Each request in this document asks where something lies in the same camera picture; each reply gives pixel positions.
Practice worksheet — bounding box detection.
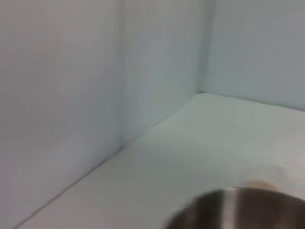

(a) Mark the large stainless steel bowl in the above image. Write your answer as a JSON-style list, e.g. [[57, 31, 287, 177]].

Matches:
[[164, 188, 305, 229]]

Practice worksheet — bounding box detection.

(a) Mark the clear plastic measuring cup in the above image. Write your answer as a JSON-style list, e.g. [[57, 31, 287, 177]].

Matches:
[[244, 178, 278, 191]]

